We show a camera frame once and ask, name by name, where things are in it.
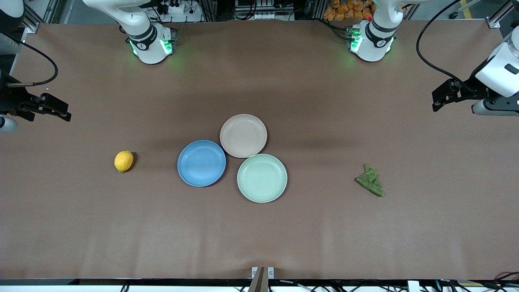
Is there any pale green plate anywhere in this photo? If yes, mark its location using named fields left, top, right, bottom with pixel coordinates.
left=237, top=154, right=288, bottom=203

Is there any blue plate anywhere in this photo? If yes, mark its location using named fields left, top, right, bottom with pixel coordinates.
left=177, top=140, right=227, bottom=187

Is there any black floor cable bundle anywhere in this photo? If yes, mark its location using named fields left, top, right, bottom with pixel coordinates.
left=493, top=271, right=519, bottom=290

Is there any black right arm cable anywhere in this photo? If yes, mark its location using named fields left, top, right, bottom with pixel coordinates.
left=0, top=32, right=58, bottom=87

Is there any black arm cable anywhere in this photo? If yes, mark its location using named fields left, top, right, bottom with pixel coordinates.
left=0, top=32, right=58, bottom=87
left=416, top=0, right=477, bottom=92

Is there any bag of orange fruits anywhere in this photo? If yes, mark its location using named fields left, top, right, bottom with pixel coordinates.
left=323, top=0, right=373, bottom=21

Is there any aluminium frame profile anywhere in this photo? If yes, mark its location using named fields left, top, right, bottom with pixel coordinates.
left=487, top=0, right=519, bottom=29
left=22, top=12, right=41, bottom=34

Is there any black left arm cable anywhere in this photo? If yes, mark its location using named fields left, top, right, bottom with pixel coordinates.
left=416, top=0, right=477, bottom=92

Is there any green lettuce leaf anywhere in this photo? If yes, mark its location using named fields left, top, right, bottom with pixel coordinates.
left=356, top=163, right=385, bottom=198

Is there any grey camera pole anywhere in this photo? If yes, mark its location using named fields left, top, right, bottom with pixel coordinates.
left=248, top=266, right=269, bottom=292

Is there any beige plate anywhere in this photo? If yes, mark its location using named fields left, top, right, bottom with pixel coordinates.
left=220, top=114, right=268, bottom=158

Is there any small metal table bracket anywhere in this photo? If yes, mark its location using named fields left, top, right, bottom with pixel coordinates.
left=251, top=266, right=275, bottom=279

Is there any yellow lemon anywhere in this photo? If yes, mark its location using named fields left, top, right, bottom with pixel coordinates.
left=114, top=150, right=134, bottom=173

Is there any white power strip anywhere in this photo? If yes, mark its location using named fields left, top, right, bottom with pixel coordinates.
left=156, top=0, right=203, bottom=23

